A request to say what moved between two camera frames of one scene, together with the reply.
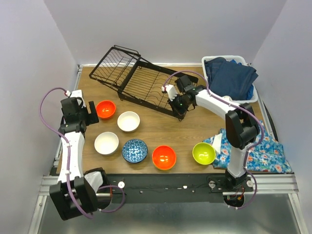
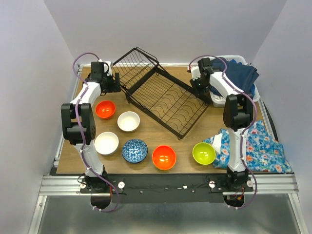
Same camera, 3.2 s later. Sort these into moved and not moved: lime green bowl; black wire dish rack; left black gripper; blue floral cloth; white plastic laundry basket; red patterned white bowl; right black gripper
Moved: black wire dish rack; right black gripper; left black gripper
Not moved: lime green bowl; red patterned white bowl; blue floral cloth; white plastic laundry basket
